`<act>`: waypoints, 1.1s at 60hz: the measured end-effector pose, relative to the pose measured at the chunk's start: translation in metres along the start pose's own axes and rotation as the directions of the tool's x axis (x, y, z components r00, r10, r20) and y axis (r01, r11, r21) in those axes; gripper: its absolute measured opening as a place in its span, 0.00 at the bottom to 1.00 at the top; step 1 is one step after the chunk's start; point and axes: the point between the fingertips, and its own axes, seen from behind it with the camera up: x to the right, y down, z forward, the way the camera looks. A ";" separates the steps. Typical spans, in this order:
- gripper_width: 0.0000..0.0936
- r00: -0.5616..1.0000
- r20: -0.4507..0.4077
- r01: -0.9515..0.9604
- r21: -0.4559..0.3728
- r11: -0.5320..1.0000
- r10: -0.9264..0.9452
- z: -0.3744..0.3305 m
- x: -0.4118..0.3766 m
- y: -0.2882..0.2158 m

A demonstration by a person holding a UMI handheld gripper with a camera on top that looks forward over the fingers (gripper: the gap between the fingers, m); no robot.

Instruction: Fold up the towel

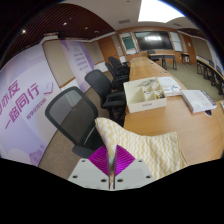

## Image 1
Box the large white-purple wall banner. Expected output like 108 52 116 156
0 43 63 168

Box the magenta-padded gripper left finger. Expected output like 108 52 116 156
67 145 113 191

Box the plain white whiteboard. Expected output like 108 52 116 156
169 31 184 53

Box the black mesh office chair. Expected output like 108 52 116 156
44 85 108 159
107 55 131 78
104 61 129 91
84 69 127 124

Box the whiteboard with green sheet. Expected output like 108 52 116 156
118 31 138 56

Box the wooden door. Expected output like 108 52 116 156
182 33 198 65
97 34 120 64

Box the white compartment box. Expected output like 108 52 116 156
122 77 168 114

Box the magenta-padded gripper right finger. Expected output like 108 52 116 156
112 144 155 191

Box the narrow purple wall banner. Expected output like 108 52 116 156
59 39 95 94

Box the group of black office chairs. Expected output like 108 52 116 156
208 59 224 96

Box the white leaflet with blue print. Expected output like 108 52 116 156
156 76 183 98

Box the large white book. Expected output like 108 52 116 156
180 89 218 114

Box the wooden desk with dark legs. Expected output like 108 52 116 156
148 53 178 71

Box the black chair behind desk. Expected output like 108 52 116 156
146 49 158 61

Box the long wooden table row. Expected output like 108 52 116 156
195 54 224 96

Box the cream zigzag-patterned towel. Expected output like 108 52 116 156
94 117 189 181

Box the small wooden side table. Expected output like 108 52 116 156
180 52 192 65

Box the large white ceiling light panel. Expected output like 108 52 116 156
137 0 186 24

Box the large black wall screen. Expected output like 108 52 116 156
133 30 174 52

